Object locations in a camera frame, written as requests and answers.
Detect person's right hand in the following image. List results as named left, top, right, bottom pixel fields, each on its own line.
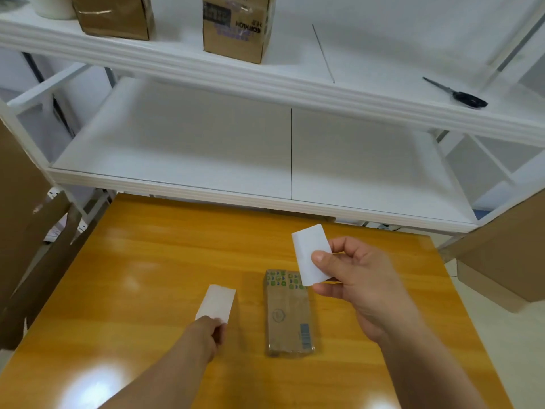
left=311, top=236, right=426, bottom=345

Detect person's left hand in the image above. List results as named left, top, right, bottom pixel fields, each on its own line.
left=183, top=315, right=228, bottom=365

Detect white glossy backing paper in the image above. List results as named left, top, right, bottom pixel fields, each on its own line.
left=195, top=284, right=237, bottom=325

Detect white shipping label sticker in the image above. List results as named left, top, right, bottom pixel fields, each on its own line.
left=291, top=223, right=334, bottom=287

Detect brown cardboard packet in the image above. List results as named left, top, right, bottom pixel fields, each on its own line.
left=263, top=269, right=317, bottom=358

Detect person's left forearm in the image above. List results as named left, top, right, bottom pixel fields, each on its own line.
left=98, top=332, right=218, bottom=409

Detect open brown cardboard carton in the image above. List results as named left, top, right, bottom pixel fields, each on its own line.
left=438, top=189, right=545, bottom=315

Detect flattened brown cardboard box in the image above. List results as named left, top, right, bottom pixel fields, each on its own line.
left=0, top=189, right=110, bottom=352

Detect white metal shelf rack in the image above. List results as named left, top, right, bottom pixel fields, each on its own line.
left=0, top=0, right=545, bottom=235

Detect black scissors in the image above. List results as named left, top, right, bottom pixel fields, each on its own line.
left=422, top=76, right=489, bottom=110

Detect tall printed cardboard box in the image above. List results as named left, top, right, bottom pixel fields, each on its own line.
left=202, top=0, right=278, bottom=65

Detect small labelled cardboard box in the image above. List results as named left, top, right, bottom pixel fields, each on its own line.
left=70, top=0, right=156, bottom=42

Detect white thermos bottle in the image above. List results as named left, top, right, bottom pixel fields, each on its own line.
left=32, top=0, right=77, bottom=20

